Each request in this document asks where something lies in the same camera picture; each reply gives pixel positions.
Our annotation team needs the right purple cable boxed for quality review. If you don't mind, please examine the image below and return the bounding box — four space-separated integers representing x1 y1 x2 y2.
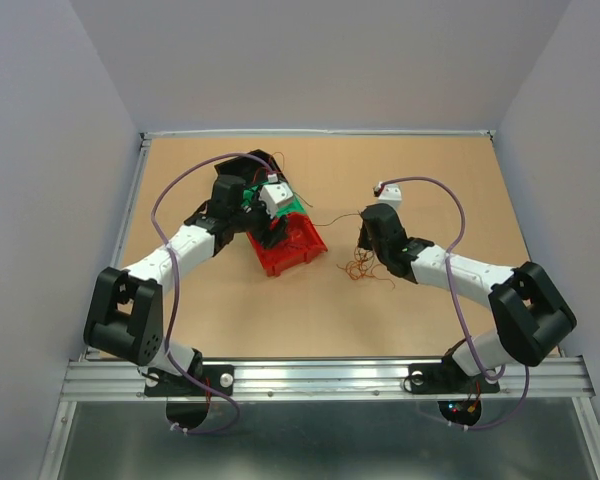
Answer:
379 175 531 432

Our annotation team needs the green plastic bin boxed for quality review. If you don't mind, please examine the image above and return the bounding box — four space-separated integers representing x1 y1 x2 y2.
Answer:
243 183 301 218

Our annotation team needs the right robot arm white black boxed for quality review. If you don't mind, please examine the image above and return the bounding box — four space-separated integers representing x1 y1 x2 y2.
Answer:
358 203 577 390

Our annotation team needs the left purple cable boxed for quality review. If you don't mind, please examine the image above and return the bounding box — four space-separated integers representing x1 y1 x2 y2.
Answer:
150 152 281 435

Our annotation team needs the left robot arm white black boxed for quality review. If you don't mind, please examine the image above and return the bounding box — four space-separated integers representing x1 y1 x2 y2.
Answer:
83 174 294 394

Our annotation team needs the purple cable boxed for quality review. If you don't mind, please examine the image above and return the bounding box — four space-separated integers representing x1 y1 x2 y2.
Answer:
150 152 281 435
379 175 531 432

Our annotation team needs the aluminium front rail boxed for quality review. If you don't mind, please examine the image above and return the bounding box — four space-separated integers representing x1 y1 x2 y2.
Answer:
60 357 595 402

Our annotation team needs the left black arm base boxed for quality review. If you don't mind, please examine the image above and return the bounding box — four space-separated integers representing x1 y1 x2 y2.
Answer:
136 364 235 398

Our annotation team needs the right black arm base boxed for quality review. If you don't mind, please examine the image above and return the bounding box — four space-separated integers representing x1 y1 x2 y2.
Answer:
402 362 500 395

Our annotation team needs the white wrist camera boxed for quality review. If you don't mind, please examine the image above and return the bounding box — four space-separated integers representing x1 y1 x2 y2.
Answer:
373 182 403 210
258 173 294 218

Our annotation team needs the red plastic bin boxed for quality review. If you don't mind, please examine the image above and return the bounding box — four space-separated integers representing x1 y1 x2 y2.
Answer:
247 212 328 277

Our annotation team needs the black plastic bin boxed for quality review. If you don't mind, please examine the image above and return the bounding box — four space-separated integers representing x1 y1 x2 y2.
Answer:
214 149 286 187

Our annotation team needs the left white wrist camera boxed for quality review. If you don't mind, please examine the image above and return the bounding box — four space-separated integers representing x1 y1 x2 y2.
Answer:
258 173 294 218

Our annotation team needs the orange cable tangle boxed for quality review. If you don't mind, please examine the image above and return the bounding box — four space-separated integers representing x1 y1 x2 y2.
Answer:
335 247 396 291

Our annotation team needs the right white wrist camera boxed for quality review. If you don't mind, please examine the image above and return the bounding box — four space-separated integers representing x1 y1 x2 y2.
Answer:
373 182 403 210

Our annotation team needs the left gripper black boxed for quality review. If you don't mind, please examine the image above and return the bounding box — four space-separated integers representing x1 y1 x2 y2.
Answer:
230 184 288 250

